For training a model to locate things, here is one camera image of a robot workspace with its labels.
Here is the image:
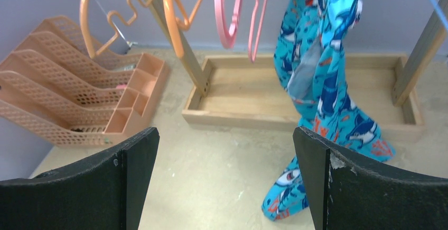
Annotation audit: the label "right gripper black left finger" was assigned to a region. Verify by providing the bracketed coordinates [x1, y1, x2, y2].
[1, 127, 160, 229]

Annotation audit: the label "peach plastic file organizer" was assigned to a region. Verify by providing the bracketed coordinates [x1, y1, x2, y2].
[1, 15, 170, 147]

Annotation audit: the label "orange wavy hanger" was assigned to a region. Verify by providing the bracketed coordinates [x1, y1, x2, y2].
[94, 0, 165, 58]

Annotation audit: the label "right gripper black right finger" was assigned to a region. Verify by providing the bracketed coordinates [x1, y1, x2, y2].
[293, 127, 447, 229]

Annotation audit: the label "pink thick plastic hanger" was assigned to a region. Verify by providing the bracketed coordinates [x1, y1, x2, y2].
[213, 0, 245, 50]

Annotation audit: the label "wooden hanger rack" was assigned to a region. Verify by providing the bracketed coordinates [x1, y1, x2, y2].
[130, 0, 448, 144]

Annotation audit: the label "blue shark print shorts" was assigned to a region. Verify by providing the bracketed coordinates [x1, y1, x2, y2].
[261, 0, 397, 222]

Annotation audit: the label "blue wire hanger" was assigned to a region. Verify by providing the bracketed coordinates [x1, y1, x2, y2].
[430, 0, 448, 31]

